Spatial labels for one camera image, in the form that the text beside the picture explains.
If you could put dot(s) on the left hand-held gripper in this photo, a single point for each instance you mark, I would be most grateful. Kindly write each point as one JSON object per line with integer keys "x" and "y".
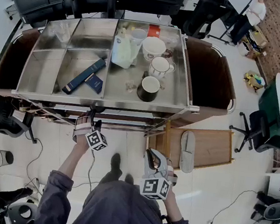
{"x": 96, "y": 141}

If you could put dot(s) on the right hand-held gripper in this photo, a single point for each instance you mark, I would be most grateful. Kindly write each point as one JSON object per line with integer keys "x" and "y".
{"x": 154, "y": 187}

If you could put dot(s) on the light grey slipper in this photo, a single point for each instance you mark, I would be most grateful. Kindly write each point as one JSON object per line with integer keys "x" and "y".
{"x": 187, "y": 154}

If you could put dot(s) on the stainless steel serving cart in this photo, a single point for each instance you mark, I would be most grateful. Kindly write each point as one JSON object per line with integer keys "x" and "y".
{"x": 81, "y": 85}

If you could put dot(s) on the low wooden shelf rack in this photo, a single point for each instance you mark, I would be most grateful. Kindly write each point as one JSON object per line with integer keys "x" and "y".
{"x": 210, "y": 147}

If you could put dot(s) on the person's left forearm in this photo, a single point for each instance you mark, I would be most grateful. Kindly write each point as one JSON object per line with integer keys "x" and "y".
{"x": 72, "y": 157}

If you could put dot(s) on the grey black robot base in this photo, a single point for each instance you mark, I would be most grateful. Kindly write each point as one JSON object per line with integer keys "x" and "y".
{"x": 274, "y": 210}

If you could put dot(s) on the person's right forearm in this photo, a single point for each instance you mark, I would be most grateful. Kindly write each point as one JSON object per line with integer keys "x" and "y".
{"x": 173, "y": 208}

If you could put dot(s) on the brown fabric laundry hamper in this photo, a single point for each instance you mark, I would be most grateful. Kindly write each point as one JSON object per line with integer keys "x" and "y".
{"x": 12, "y": 65}
{"x": 209, "y": 79}

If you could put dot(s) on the small dark blue booklet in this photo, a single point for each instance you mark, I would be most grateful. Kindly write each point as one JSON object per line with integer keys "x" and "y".
{"x": 94, "y": 84}

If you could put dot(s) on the long navy box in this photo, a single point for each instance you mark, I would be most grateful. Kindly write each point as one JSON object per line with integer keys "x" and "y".
{"x": 82, "y": 78}

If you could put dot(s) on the small clear wrapped item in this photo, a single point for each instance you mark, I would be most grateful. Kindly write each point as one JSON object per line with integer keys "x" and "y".
{"x": 130, "y": 86}

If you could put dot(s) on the black mug white inside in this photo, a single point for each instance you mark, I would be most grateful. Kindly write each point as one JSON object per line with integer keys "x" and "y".
{"x": 148, "y": 89}

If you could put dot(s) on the person's dark clothing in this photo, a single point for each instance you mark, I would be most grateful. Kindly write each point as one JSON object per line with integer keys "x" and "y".
{"x": 120, "y": 215}

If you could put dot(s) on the white plastic packet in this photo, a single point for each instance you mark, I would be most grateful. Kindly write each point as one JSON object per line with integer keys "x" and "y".
{"x": 122, "y": 53}

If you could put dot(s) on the striped white mug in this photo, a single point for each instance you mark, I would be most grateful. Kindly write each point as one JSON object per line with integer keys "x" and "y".
{"x": 159, "y": 67}

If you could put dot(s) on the white power strip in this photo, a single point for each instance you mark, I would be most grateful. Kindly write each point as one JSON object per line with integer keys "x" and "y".
{"x": 33, "y": 184}

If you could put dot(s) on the large white bowl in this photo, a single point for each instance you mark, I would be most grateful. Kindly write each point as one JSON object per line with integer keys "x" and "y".
{"x": 153, "y": 48}

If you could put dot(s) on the plain white cup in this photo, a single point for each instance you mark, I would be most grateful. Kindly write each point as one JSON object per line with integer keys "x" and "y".
{"x": 138, "y": 36}

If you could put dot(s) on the black office chair with headrest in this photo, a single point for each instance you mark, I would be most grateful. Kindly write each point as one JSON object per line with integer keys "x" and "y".
{"x": 258, "y": 130}

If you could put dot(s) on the orange box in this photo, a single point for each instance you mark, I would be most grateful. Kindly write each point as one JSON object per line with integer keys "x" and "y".
{"x": 154, "y": 31}

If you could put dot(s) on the clear glass dish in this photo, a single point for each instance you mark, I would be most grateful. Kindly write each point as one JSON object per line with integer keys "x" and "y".
{"x": 171, "y": 41}

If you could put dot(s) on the yellow blue bag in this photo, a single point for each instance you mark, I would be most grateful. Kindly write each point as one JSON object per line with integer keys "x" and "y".
{"x": 254, "y": 81}

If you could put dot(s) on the green table white top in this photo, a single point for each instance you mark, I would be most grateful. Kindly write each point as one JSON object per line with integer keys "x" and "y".
{"x": 277, "y": 107}

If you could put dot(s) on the black mesh office chair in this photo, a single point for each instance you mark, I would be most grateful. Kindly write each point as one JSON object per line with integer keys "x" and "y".
{"x": 205, "y": 14}

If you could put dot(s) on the cardboard boxes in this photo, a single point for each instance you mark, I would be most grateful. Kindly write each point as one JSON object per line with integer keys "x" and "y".
{"x": 257, "y": 38}

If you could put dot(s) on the black metal stand frame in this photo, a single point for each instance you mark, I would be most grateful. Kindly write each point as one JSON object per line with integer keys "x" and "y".
{"x": 218, "y": 38}

